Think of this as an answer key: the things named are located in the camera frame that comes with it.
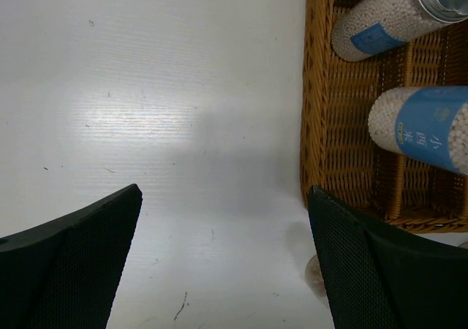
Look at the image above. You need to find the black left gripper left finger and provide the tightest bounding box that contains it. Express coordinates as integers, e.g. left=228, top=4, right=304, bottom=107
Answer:
left=1, top=184, right=143, bottom=328

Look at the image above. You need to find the brown wicker divided basket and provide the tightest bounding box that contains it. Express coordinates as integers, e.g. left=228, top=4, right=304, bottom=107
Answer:
left=300, top=0, right=467, bottom=233

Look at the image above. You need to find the blue label silver cap bottle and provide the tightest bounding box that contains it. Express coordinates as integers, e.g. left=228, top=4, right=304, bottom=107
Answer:
left=331, top=0, right=467, bottom=62

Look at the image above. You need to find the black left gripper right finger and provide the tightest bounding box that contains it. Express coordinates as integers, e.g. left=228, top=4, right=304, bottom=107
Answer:
left=308, top=186, right=467, bottom=328

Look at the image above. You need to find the pink lid spice jar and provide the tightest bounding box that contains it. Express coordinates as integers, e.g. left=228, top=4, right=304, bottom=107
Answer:
left=305, top=255, right=328, bottom=304

